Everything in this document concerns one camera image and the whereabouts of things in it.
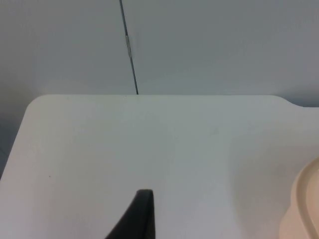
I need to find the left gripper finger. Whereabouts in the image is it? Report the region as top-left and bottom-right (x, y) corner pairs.
(104, 189), (156, 239)

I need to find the cream lid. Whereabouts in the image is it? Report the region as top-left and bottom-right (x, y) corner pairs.
(290, 156), (319, 239)

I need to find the cream box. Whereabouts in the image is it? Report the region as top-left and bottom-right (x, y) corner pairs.
(279, 203), (311, 239)

